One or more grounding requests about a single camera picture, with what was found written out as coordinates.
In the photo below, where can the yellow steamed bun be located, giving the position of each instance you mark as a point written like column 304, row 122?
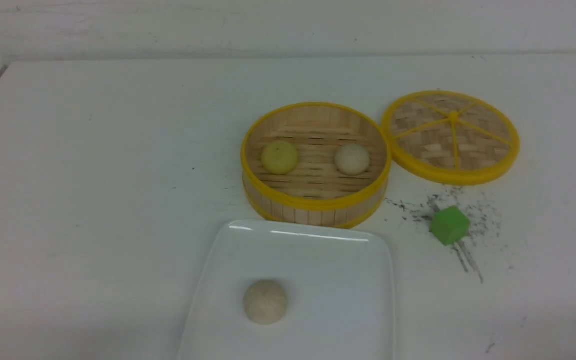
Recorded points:
column 279, row 157

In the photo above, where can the white speckled steamed bun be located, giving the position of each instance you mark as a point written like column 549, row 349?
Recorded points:
column 352, row 159

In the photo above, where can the white rectangular plate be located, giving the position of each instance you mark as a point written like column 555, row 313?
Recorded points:
column 339, row 284

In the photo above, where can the beige speckled steamed bun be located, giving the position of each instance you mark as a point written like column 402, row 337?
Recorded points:
column 265, row 302

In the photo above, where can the yellow-rimmed bamboo steamer basket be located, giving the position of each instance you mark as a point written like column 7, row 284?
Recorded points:
column 316, row 192

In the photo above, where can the green cube block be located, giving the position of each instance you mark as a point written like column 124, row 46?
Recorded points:
column 450, row 225

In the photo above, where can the yellow-rimmed bamboo steamer lid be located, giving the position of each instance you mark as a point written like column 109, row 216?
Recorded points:
column 450, row 138

